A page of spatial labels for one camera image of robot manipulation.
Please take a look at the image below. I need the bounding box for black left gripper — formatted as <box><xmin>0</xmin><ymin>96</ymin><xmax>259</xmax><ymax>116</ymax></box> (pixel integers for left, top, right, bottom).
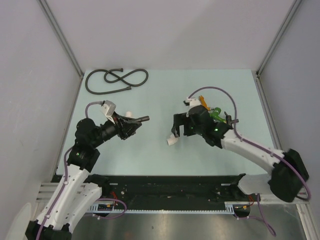
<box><xmin>90</xmin><ymin>111</ymin><xmax>142</xmax><ymax>148</ymax></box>

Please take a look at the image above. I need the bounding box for brushed steel water faucet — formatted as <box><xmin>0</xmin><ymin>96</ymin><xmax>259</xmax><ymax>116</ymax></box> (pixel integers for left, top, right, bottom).
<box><xmin>132</xmin><ymin>115</ymin><xmax>150</xmax><ymax>123</ymax></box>

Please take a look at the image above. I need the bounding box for white plastic pipe tee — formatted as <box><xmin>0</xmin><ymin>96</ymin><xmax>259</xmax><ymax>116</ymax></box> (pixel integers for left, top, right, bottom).
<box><xmin>166</xmin><ymin>134</ymin><xmax>179</xmax><ymax>146</ymax></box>

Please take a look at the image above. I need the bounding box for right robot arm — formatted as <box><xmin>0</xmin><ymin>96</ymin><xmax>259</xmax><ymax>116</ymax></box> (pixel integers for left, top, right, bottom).
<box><xmin>166</xmin><ymin>105</ymin><xmax>309</xmax><ymax>203</ymax></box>

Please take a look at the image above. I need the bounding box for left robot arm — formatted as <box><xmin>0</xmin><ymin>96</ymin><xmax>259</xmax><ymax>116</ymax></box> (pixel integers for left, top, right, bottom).
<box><xmin>25</xmin><ymin>113</ymin><xmax>150</xmax><ymax>240</ymax></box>

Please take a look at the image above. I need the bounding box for white plastic pipe coupling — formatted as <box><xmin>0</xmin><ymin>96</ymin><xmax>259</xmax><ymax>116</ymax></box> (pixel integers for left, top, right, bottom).
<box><xmin>125</xmin><ymin>111</ymin><xmax>133</xmax><ymax>118</ymax></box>

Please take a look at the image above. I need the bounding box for orange faucet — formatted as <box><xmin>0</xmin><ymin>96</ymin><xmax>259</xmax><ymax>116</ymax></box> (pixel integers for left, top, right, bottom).
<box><xmin>198</xmin><ymin>95</ymin><xmax>211</xmax><ymax>111</ymax></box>

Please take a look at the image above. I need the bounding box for green faucet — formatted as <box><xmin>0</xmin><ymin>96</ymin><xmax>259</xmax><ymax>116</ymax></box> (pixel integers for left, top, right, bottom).
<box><xmin>209</xmin><ymin>107</ymin><xmax>225</xmax><ymax>123</ymax></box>

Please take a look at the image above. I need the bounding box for dark metal L-shaped faucet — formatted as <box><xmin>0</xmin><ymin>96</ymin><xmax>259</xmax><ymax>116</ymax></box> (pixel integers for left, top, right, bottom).
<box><xmin>224</xmin><ymin>112</ymin><xmax>239</xmax><ymax>126</ymax></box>

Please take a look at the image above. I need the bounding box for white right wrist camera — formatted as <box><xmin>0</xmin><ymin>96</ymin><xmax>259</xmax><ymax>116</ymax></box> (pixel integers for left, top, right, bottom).
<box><xmin>183</xmin><ymin>98</ymin><xmax>201</xmax><ymax>109</ymax></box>

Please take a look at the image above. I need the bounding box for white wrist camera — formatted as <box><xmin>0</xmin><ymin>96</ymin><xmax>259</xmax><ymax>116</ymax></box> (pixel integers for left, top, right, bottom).
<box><xmin>183</xmin><ymin>98</ymin><xmax>201</xmax><ymax>109</ymax></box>
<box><xmin>100</xmin><ymin>100</ymin><xmax>116</xmax><ymax>124</ymax></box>

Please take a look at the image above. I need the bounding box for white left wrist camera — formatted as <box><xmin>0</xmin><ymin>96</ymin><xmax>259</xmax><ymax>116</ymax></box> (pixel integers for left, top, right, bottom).
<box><xmin>100</xmin><ymin>100</ymin><xmax>116</xmax><ymax>124</ymax></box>

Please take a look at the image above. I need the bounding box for grey coiled flexible hose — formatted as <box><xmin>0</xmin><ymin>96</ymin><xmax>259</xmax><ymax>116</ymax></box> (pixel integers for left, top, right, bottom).
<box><xmin>85</xmin><ymin>67</ymin><xmax>149</xmax><ymax>95</ymax></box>

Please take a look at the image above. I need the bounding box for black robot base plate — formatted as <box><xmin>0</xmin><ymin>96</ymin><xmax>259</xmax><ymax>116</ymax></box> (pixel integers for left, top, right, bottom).
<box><xmin>85</xmin><ymin>174</ymin><xmax>258</xmax><ymax>210</ymax></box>

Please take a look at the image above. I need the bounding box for slotted grey cable duct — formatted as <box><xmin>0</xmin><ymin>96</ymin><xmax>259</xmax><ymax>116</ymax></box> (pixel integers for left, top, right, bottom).
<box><xmin>86</xmin><ymin>202</ymin><xmax>251</xmax><ymax>217</ymax></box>

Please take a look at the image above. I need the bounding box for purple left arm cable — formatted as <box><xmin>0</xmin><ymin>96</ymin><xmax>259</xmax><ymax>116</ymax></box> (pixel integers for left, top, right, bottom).
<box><xmin>34</xmin><ymin>100</ymin><xmax>127</xmax><ymax>240</ymax></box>

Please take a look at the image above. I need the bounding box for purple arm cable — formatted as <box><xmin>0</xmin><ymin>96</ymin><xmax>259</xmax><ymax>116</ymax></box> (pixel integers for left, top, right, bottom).
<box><xmin>34</xmin><ymin>100</ymin><xmax>127</xmax><ymax>240</ymax></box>
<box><xmin>187</xmin><ymin>86</ymin><xmax>312</xmax><ymax>201</ymax></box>

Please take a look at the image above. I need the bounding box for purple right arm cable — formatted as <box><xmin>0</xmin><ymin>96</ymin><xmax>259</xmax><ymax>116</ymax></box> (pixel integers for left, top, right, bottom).
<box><xmin>187</xmin><ymin>86</ymin><xmax>312</xmax><ymax>201</ymax></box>

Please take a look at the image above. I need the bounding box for left aluminium frame post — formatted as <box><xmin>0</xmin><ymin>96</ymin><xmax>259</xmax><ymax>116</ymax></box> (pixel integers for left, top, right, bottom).
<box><xmin>36</xmin><ymin>0</ymin><xmax>84</xmax><ymax>79</ymax></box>

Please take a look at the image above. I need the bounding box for aluminium frame post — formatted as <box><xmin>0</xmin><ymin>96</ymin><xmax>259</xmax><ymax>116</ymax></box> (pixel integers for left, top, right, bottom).
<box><xmin>255</xmin><ymin>0</ymin><xmax>305</xmax><ymax>77</ymax></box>
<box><xmin>36</xmin><ymin>0</ymin><xmax>84</xmax><ymax>79</ymax></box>

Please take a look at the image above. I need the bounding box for right aluminium frame post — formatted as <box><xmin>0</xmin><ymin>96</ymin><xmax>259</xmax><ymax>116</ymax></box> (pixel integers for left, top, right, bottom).
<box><xmin>255</xmin><ymin>0</ymin><xmax>305</xmax><ymax>77</ymax></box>

